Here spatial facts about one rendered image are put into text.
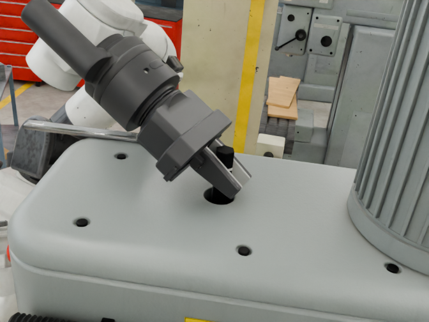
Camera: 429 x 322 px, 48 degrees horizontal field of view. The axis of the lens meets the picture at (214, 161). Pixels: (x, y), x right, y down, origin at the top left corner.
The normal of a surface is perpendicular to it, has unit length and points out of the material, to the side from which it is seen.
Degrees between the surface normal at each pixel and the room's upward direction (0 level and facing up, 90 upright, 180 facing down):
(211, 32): 90
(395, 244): 90
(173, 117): 30
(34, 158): 62
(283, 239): 0
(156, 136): 91
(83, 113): 78
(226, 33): 90
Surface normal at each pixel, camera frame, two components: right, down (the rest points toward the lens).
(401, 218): -0.75, 0.26
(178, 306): -0.11, 0.48
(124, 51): 0.26, -0.33
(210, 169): -0.45, 0.42
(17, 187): 0.46, -0.62
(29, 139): -0.54, -0.12
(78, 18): -0.23, 0.18
